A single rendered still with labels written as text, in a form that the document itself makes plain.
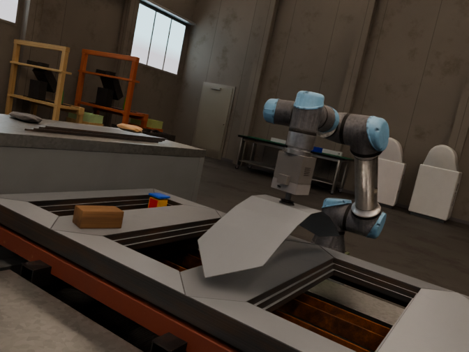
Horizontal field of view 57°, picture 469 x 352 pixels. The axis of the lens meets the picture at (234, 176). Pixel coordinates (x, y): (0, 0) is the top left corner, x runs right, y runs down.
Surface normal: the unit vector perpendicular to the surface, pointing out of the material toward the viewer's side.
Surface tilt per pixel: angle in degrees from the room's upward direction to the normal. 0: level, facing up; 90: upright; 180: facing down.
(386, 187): 90
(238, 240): 29
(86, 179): 90
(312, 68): 90
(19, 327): 0
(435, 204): 90
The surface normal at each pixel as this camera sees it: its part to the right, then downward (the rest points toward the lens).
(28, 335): 0.20, -0.97
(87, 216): 0.63, 0.22
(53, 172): 0.83, 0.24
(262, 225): -0.04, -0.87
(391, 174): -0.44, 0.03
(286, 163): -0.68, -0.04
